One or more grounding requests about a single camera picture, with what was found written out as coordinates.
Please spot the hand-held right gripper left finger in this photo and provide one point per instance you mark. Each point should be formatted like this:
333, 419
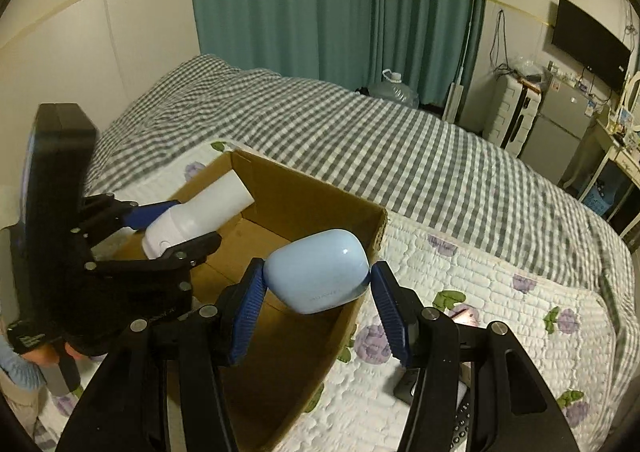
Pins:
244, 314

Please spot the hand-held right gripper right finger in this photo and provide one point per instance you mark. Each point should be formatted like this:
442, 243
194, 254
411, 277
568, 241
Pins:
391, 318

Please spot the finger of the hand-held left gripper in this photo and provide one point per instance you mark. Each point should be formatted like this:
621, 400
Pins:
192, 249
150, 214

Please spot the white cylindrical bottle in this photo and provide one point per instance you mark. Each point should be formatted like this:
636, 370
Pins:
200, 212

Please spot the cardboard box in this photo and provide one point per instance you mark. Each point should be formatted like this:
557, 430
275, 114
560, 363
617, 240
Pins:
280, 372

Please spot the light blue rounded case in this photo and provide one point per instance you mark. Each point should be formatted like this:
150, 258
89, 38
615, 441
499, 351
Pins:
315, 272

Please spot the person's left forearm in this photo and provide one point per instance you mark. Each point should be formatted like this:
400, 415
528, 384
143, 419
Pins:
17, 362

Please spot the person's left hand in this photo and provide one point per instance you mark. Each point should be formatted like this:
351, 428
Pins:
44, 356

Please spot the small black device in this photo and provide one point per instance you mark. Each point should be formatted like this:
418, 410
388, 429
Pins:
406, 387

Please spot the white floral quilt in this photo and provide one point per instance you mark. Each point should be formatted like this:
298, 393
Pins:
500, 262

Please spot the black remote control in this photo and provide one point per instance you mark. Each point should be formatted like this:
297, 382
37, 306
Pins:
462, 424

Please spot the grey checkered blanket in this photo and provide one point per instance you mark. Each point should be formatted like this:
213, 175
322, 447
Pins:
400, 157

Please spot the clear water jug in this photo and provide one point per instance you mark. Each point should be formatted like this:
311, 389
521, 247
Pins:
392, 91

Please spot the blue storage bin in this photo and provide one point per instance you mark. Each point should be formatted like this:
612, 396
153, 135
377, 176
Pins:
599, 197

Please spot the grey refrigerator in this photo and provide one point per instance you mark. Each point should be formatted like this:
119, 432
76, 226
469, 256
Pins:
555, 132

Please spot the white pole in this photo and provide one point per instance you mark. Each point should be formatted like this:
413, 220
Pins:
462, 62

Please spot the green curtain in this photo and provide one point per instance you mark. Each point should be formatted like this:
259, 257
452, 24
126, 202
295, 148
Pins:
325, 7

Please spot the white desk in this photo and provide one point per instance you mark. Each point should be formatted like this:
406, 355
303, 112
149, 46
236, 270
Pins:
607, 152

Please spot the white framed mirror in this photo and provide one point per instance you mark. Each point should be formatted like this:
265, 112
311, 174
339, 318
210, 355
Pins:
634, 92

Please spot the black wall television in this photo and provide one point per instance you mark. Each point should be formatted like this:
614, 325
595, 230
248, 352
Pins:
590, 44

